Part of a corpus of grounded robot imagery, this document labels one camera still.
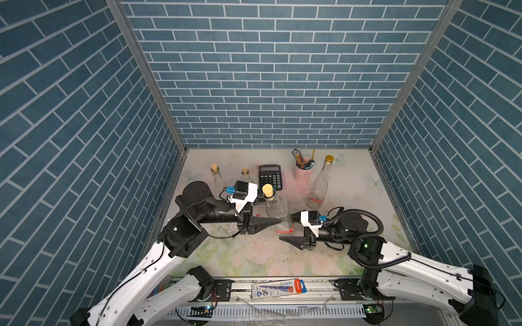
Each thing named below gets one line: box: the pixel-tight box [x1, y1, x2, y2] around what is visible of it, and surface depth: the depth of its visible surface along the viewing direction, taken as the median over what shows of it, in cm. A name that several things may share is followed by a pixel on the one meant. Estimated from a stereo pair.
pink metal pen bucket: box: [292, 156, 313, 184], surface depth 102 cm
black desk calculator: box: [258, 164, 283, 191], surface depth 107 cm
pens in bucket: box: [290, 147, 317, 170], surface depth 101 cm
